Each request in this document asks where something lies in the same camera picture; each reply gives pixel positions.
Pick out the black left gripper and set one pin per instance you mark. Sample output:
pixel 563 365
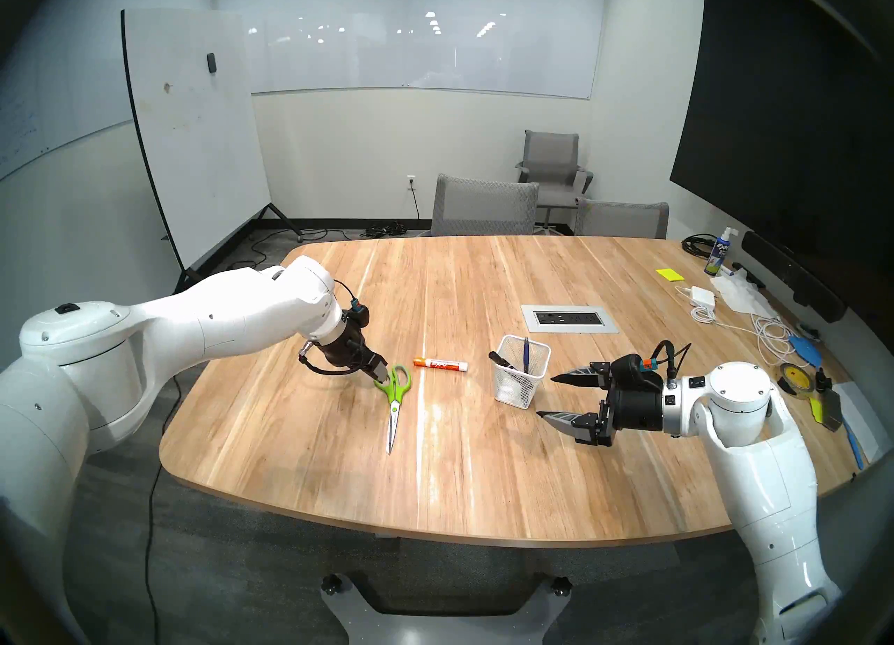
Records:
pixel 346 354

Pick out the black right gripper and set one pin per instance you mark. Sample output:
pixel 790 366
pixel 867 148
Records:
pixel 635 413

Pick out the white mesh pen holder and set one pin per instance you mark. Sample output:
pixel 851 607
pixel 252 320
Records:
pixel 517 392

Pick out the black permanent marker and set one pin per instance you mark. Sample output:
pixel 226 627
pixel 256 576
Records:
pixel 499 358

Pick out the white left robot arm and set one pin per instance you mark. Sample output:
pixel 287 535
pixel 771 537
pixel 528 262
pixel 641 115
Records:
pixel 174 322

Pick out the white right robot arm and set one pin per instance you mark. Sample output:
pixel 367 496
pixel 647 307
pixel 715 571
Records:
pixel 761 476

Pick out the orange white Expo marker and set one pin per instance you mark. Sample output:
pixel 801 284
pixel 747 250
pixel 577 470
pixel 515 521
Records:
pixel 440 364

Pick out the grey table outlet panel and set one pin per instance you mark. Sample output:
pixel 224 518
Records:
pixel 569 317

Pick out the yellow sticky note pad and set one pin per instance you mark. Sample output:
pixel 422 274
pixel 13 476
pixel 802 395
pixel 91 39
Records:
pixel 670 274

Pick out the white power adapter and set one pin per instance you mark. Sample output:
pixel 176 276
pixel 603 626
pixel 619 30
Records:
pixel 702 296

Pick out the grey mesh office chair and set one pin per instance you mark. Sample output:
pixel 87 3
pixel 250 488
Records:
pixel 621 221
pixel 482 207

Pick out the crumpled white tissue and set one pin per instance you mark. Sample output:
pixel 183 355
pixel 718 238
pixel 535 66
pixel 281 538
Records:
pixel 740 294

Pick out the Expo cleaner spray bottle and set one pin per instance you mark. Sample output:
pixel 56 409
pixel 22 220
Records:
pixel 717 259

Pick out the yellow black tape roll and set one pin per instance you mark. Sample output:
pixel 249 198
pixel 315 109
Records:
pixel 796 377

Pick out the blue flat object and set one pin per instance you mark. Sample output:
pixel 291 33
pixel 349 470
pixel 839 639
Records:
pixel 807 350

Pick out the small yellow note piece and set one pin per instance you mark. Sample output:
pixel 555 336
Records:
pixel 815 407

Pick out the small black clip object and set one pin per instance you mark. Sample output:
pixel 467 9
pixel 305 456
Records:
pixel 822 382

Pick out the black video sound bar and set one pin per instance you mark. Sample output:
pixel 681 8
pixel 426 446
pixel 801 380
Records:
pixel 789 273

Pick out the dark grey small box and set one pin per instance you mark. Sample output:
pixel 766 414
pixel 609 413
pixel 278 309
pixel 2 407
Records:
pixel 831 411

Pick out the grey office chair with armrests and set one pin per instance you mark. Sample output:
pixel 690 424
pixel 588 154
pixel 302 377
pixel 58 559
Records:
pixel 552 155

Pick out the rolling whiteboard on stand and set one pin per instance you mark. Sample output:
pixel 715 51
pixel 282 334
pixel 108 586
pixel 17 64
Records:
pixel 195 134

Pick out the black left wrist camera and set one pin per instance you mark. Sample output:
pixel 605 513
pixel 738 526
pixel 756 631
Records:
pixel 360 319

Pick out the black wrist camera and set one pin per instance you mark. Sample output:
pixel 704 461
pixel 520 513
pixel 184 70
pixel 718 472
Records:
pixel 632 370
pixel 360 319

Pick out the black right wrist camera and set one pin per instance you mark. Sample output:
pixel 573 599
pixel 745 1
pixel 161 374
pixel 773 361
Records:
pixel 632 370

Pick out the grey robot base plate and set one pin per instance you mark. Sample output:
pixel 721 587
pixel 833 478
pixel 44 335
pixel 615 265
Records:
pixel 447 629

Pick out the large wall glass board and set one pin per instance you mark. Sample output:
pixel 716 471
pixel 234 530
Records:
pixel 419 57

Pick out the large black wall screen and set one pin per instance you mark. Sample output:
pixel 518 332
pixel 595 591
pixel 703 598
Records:
pixel 782 127

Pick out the side wall glass board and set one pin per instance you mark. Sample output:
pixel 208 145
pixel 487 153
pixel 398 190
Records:
pixel 42 120

